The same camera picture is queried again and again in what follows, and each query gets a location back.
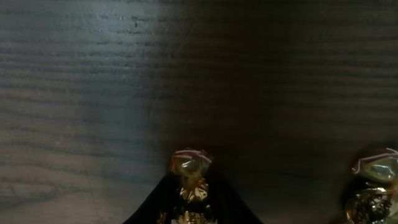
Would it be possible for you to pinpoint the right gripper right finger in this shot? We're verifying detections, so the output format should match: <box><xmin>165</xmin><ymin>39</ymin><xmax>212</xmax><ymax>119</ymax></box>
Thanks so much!
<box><xmin>206</xmin><ymin>163</ymin><xmax>264</xmax><ymax>224</ymax></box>

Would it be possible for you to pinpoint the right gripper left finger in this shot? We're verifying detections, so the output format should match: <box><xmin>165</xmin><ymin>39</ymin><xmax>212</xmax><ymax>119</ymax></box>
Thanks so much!
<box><xmin>123</xmin><ymin>173</ymin><xmax>182</xmax><ymax>224</ymax></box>

